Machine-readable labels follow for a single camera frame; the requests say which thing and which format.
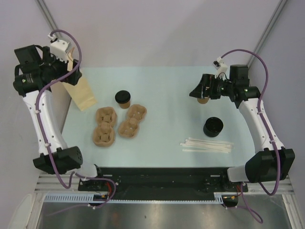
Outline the single brown pulp cup carrier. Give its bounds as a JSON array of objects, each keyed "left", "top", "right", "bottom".
[{"left": 118, "top": 104, "right": 147, "bottom": 138}]

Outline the brown paper bag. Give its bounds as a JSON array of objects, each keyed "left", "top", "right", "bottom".
[{"left": 51, "top": 47, "right": 98, "bottom": 112}]

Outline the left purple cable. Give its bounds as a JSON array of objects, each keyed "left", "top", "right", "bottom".
[{"left": 35, "top": 29, "right": 117, "bottom": 217}]

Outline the brown pulp cup carrier stack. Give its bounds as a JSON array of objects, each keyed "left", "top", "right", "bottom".
[{"left": 92, "top": 106, "right": 117, "bottom": 147}]

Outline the purple cable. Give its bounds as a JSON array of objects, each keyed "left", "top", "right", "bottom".
[
  {"left": 35, "top": 29, "right": 117, "bottom": 217},
  {"left": 219, "top": 49, "right": 282, "bottom": 224}
]

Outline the stack of paper cups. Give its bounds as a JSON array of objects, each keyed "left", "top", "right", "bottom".
[{"left": 197, "top": 97, "right": 210, "bottom": 104}]

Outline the black cup lid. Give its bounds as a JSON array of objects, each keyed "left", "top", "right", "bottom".
[{"left": 115, "top": 90, "right": 131, "bottom": 104}]

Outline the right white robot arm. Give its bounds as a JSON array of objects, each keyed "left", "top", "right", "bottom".
[{"left": 189, "top": 64, "right": 295, "bottom": 191}]

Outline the single paper cup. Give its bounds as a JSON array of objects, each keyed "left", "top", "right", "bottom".
[{"left": 119, "top": 100, "right": 131, "bottom": 109}]

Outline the white slotted cable duct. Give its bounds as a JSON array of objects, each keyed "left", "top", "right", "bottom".
[{"left": 43, "top": 193, "right": 236, "bottom": 205}]

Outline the stack of black lids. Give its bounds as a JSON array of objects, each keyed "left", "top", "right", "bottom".
[{"left": 203, "top": 117, "right": 224, "bottom": 137}]

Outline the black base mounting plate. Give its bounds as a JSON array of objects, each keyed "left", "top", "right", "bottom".
[{"left": 78, "top": 167, "right": 248, "bottom": 200}]

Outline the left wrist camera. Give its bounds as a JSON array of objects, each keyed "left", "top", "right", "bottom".
[{"left": 48, "top": 33, "right": 71, "bottom": 63}]

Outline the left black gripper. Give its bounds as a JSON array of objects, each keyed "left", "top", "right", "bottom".
[{"left": 40, "top": 47, "right": 81, "bottom": 85}]

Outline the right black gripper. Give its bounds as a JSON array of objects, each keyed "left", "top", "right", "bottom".
[{"left": 190, "top": 73, "right": 235, "bottom": 100}]

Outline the white wrapped straws bundle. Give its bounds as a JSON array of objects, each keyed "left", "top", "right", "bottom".
[{"left": 180, "top": 137, "right": 234, "bottom": 154}]

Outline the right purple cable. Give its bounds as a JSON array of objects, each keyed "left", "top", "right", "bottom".
[{"left": 219, "top": 49, "right": 282, "bottom": 224}]

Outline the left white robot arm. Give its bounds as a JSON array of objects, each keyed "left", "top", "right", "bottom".
[{"left": 13, "top": 40, "right": 105, "bottom": 191}]

